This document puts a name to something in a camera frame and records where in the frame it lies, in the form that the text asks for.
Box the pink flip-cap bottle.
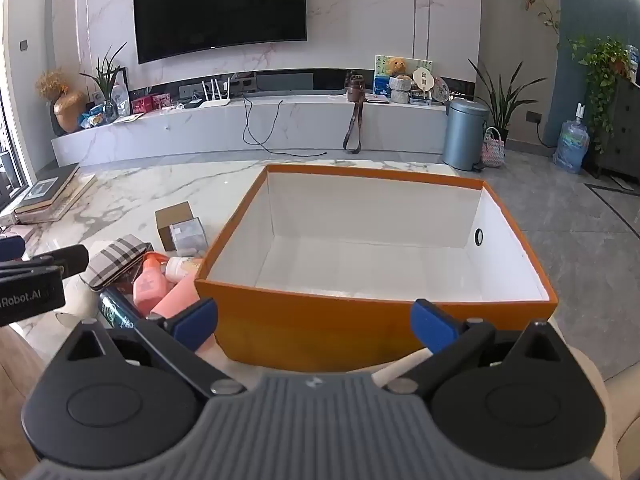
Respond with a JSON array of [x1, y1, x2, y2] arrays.
[[151, 274, 200, 320]]

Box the dark blue spray can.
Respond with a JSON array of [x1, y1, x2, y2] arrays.
[[99, 287, 141, 328]]

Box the pink pump bottle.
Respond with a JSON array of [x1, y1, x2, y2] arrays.
[[132, 252, 174, 318]]

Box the white peach-print wipes canister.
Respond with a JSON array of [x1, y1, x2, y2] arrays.
[[164, 257, 202, 284]]

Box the plaid grey pouch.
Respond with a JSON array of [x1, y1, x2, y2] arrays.
[[80, 235, 153, 292]]

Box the clear plastic cube box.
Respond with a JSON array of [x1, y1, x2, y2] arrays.
[[169, 218, 208, 257]]

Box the brown cardboard box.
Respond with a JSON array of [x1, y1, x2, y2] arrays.
[[155, 202, 195, 252]]

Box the stack of books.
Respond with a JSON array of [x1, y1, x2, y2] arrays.
[[1, 164, 96, 226]]

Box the orange cardboard storage box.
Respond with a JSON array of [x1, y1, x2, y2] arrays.
[[195, 164, 558, 373]]

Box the bronze vase with dried flowers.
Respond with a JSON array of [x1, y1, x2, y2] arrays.
[[36, 70, 88, 133]]

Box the red gift boxes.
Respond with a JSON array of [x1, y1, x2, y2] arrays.
[[132, 93, 171, 114]]

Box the woven pastel basket bag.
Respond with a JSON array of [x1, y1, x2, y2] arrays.
[[480, 126, 506, 168]]

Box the green plant in glass vase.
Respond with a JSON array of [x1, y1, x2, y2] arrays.
[[81, 42, 127, 124]]

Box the grey metal trash bin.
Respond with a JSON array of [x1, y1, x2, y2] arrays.
[[442, 99, 489, 171]]

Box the blue water jug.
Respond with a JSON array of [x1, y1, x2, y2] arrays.
[[552, 103, 590, 174]]

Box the white wifi router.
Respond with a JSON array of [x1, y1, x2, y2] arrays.
[[201, 78, 231, 107]]

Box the tall green potted plant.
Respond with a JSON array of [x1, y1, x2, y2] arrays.
[[469, 61, 547, 143]]

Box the dark cabinet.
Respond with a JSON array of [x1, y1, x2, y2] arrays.
[[598, 78, 640, 179]]

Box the round paper fan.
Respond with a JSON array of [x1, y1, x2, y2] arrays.
[[412, 67, 435, 96]]

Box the green poster picture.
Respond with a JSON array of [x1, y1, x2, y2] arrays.
[[372, 54, 433, 96]]

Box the teddy bear plush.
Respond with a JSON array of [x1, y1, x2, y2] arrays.
[[385, 58, 407, 77]]

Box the trailing ivy plant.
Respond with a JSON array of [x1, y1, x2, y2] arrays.
[[570, 36, 630, 153]]

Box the black power cable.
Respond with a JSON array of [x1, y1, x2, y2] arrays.
[[241, 94, 330, 158]]

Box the brown camera bag with strap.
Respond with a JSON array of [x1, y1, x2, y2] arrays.
[[343, 72, 366, 155]]

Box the black wall television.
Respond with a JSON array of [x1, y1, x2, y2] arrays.
[[132, 0, 307, 64]]

